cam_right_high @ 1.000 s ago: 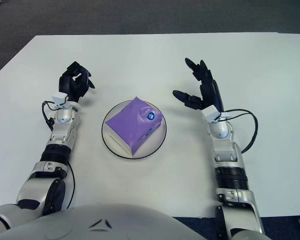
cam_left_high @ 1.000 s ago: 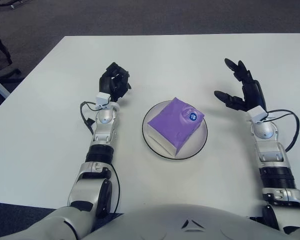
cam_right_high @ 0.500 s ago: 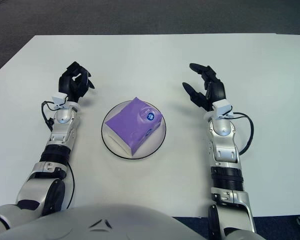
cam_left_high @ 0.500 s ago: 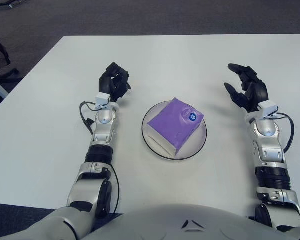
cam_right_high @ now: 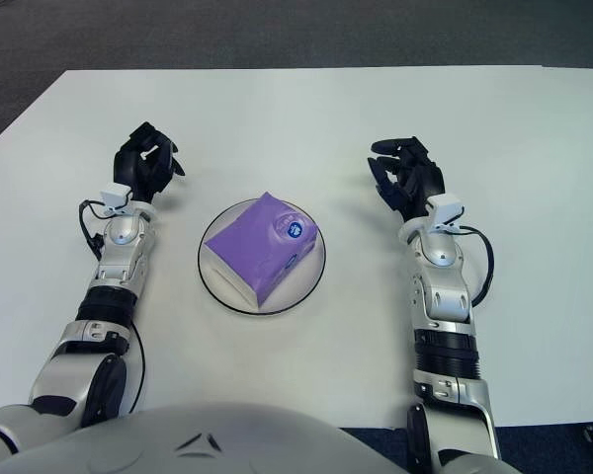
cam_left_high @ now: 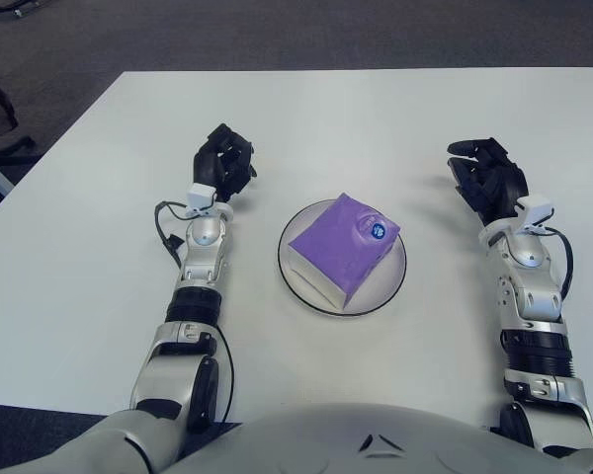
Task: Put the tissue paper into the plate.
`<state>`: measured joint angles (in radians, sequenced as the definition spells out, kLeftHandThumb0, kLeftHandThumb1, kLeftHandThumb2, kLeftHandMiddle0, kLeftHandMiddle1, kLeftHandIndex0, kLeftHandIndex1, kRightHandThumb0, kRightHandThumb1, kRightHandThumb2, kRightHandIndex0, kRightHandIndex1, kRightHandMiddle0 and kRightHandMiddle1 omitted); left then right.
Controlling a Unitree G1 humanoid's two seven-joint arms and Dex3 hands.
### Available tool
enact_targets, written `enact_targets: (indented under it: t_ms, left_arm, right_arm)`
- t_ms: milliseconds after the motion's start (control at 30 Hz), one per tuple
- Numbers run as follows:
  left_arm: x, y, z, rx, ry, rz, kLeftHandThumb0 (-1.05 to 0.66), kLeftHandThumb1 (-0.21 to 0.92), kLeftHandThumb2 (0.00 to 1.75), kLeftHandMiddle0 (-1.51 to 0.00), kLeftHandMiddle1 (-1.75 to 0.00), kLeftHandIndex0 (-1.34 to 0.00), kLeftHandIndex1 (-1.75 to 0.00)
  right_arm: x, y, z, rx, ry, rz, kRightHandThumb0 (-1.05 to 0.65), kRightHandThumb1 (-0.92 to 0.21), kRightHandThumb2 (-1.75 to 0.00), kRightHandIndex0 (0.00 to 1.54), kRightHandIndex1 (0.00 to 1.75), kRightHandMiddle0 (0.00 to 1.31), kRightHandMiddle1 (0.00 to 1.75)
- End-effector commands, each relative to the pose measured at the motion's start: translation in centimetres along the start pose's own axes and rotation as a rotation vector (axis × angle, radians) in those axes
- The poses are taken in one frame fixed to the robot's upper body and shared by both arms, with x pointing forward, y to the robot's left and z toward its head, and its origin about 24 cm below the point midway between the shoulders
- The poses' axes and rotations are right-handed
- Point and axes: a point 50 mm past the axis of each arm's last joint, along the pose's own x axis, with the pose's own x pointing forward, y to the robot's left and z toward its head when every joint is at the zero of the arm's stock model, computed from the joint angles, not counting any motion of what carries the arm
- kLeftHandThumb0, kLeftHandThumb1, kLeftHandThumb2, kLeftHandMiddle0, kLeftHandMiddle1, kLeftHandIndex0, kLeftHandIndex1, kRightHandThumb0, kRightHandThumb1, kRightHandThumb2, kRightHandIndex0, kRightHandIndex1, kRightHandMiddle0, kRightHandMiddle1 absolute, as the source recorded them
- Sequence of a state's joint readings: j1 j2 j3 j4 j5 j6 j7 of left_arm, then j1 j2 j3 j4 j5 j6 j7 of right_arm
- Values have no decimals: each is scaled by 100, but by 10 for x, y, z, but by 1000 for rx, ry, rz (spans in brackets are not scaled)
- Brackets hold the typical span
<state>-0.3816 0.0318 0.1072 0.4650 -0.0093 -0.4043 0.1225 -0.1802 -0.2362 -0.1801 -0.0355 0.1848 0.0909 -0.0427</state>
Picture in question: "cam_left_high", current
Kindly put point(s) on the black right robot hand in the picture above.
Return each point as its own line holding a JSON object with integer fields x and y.
{"x": 499, "y": 185}

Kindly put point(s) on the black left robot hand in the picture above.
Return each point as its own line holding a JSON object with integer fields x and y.
{"x": 215, "y": 165}

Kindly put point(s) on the purple tissue paper pack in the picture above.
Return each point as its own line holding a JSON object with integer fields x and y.
{"x": 341, "y": 247}

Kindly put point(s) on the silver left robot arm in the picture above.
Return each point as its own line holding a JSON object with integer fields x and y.
{"x": 195, "y": 276}

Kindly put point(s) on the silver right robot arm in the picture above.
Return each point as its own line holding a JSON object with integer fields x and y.
{"x": 533, "y": 296}

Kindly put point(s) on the white plate with black rim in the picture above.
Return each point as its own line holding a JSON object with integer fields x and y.
{"x": 380, "y": 291}

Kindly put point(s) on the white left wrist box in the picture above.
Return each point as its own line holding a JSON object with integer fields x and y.
{"x": 201, "y": 196}

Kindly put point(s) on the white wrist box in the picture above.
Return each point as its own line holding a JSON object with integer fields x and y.
{"x": 536, "y": 212}
{"x": 201, "y": 196}

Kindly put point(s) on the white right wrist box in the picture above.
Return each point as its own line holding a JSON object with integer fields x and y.
{"x": 536, "y": 212}

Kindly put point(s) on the black chair base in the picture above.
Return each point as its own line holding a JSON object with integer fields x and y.
{"x": 17, "y": 6}

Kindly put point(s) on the grey robot torso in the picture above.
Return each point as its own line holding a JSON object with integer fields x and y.
{"x": 365, "y": 439}

